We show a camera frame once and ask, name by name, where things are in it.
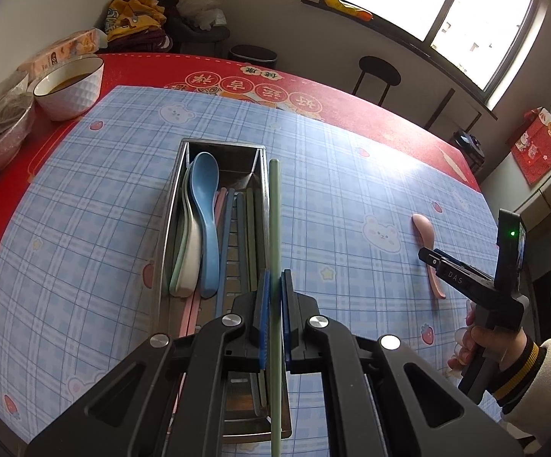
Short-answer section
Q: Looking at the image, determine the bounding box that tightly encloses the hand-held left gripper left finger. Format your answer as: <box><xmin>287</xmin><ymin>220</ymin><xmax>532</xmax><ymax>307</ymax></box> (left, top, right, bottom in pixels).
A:
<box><xmin>23</xmin><ymin>270</ymin><xmax>272</xmax><ymax>457</ymax></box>

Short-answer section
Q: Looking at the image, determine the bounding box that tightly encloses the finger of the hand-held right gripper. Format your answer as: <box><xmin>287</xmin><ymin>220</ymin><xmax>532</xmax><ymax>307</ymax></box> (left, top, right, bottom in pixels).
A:
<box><xmin>435</xmin><ymin>249</ymin><xmax>494</xmax><ymax>281</ymax></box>
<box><xmin>418</xmin><ymin>246</ymin><xmax>496</xmax><ymax>306</ymax></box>

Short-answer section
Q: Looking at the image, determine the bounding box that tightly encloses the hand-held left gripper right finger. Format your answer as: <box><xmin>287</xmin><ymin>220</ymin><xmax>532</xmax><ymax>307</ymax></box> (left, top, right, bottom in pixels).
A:
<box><xmin>281</xmin><ymin>270</ymin><xmax>524</xmax><ymax>457</ymax></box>

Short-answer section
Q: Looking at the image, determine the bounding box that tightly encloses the pink spoon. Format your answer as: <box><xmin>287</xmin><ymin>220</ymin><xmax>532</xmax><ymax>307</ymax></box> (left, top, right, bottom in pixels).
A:
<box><xmin>412</xmin><ymin>213</ymin><xmax>448</xmax><ymax>300</ymax></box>

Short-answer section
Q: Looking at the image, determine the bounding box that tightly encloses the green chopstick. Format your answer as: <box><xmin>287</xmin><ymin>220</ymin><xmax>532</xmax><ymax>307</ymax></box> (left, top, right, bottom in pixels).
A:
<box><xmin>268</xmin><ymin>159</ymin><xmax>288</xmax><ymax>457</ymax></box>
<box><xmin>246</xmin><ymin>188</ymin><xmax>269</xmax><ymax>416</ymax></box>

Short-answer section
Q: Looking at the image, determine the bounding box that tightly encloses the white spoon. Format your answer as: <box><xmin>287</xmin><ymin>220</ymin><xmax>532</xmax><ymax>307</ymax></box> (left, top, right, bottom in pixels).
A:
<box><xmin>175</xmin><ymin>166</ymin><xmax>205</xmax><ymax>297</ymax></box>

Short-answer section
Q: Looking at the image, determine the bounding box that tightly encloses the green spoon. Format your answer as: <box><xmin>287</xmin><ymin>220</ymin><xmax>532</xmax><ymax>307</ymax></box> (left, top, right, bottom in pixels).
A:
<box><xmin>167</xmin><ymin>171</ymin><xmax>193</xmax><ymax>298</ymax></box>

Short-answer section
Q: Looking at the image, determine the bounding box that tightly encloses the pink chopstick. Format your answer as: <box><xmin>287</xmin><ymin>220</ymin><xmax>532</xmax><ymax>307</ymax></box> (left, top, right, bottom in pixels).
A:
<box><xmin>179</xmin><ymin>189</ymin><xmax>224</xmax><ymax>339</ymax></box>
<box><xmin>185</xmin><ymin>189</ymin><xmax>230</xmax><ymax>339</ymax></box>

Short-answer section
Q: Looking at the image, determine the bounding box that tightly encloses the blue spoon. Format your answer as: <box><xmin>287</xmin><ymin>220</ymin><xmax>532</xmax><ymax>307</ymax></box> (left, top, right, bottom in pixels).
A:
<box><xmin>187</xmin><ymin>152</ymin><xmax>222</xmax><ymax>299</ymax></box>

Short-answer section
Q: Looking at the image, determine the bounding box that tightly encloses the metal utensil tray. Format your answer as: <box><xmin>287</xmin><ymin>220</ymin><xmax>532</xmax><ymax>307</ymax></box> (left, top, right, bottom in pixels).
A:
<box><xmin>159</xmin><ymin>138</ymin><xmax>293</xmax><ymax>439</ymax></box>

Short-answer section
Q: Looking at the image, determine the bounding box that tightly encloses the person's right forearm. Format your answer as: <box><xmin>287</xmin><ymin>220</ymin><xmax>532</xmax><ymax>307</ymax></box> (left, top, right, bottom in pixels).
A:
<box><xmin>489</xmin><ymin>338</ymin><xmax>551</xmax><ymax>439</ymax></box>

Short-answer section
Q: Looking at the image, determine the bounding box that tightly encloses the person's right hand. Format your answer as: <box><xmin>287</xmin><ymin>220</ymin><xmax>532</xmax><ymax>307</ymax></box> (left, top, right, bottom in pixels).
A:
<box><xmin>448</xmin><ymin>301</ymin><xmax>529</xmax><ymax>378</ymax></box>

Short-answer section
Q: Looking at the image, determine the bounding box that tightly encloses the red printed cloth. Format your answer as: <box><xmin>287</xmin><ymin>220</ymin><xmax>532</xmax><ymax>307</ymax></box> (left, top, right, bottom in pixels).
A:
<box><xmin>510</xmin><ymin>107</ymin><xmax>551</xmax><ymax>186</ymax></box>

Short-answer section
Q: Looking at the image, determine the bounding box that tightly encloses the blue plaid table mat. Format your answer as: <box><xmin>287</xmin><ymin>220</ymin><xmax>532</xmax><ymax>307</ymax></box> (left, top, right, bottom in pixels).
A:
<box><xmin>0</xmin><ymin>85</ymin><xmax>505</xmax><ymax>457</ymax></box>

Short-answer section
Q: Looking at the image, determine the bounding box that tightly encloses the black round chair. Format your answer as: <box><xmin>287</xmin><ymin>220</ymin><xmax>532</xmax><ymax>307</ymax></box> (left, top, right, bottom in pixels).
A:
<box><xmin>352</xmin><ymin>56</ymin><xmax>403</xmax><ymax>106</ymax></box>

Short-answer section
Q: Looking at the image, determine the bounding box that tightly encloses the dark window sill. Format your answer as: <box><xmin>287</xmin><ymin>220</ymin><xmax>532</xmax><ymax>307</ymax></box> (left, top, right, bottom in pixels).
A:
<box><xmin>301</xmin><ymin>0</ymin><xmax>499</xmax><ymax>123</ymax></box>

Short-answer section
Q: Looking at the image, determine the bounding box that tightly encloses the red printed tablecloth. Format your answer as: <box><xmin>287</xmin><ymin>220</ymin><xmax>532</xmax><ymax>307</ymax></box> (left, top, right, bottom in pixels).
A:
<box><xmin>0</xmin><ymin>52</ymin><xmax>484</xmax><ymax>378</ymax></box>

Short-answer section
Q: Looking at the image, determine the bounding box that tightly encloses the window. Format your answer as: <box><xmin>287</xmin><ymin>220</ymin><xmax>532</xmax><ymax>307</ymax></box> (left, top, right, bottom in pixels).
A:
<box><xmin>325</xmin><ymin>0</ymin><xmax>550</xmax><ymax>110</ymax></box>

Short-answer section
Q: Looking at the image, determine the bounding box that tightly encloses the yellow packet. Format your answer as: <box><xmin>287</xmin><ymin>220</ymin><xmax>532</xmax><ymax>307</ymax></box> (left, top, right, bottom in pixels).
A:
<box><xmin>324</xmin><ymin>0</ymin><xmax>374</xmax><ymax>22</ymax></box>

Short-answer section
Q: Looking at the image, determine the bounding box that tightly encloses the white bowl with soup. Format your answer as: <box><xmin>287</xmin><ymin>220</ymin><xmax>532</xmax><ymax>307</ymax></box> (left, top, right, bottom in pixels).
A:
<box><xmin>33</xmin><ymin>56</ymin><xmax>105</xmax><ymax>123</ymax></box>

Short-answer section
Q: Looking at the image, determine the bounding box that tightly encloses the maroon cloth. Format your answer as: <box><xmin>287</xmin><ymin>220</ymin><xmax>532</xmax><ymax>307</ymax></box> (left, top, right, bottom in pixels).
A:
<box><xmin>97</xmin><ymin>29</ymin><xmax>174</xmax><ymax>53</ymax></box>

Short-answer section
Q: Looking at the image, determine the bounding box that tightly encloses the white plastic bag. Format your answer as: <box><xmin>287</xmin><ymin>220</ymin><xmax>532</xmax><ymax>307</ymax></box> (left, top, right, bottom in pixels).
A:
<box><xmin>177</xmin><ymin>0</ymin><xmax>229</xmax><ymax>32</ymax></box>

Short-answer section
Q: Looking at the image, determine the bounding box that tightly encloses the yellow printed cloth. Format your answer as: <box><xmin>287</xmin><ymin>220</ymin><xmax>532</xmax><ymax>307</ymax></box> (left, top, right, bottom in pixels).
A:
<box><xmin>105</xmin><ymin>0</ymin><xmax>168</xmax><ymax>42</ymax></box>

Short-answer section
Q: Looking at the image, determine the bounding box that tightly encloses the black metal frame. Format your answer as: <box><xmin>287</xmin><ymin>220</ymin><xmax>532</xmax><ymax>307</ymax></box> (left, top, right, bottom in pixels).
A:
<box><xmin>423</xmin><ymin>88</ymin><xmax>484</xmax><ymax>129</ymax></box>

